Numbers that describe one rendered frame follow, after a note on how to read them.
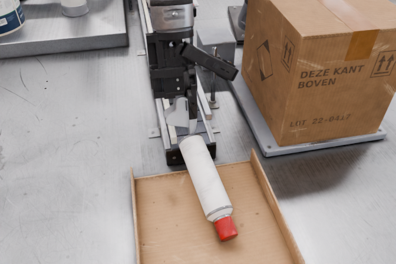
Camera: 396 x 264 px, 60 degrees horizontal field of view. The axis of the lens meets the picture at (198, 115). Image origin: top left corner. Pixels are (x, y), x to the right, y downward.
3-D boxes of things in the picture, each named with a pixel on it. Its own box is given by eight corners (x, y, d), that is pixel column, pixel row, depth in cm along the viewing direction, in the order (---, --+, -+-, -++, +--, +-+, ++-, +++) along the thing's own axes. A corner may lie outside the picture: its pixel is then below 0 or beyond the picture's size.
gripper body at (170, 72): (152, 91, 69) (144, 30, 65) (194, 86, 70) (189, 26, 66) (154, 103, 62) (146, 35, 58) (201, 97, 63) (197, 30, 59)
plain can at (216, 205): (173, 142, 68) (211, 243, 58) (195, 129, 67) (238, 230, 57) (185, 149, 72) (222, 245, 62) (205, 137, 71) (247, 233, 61)
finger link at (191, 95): (185, 114, 68) (181, 71, 65) (194, 113, 68) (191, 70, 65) (189, 122, 64) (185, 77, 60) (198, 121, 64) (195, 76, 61)
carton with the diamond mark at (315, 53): (240, 73, 98) (249, -23, 81) (318, 65, 102) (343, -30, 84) (278, 147, 76) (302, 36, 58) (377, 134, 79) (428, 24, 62)
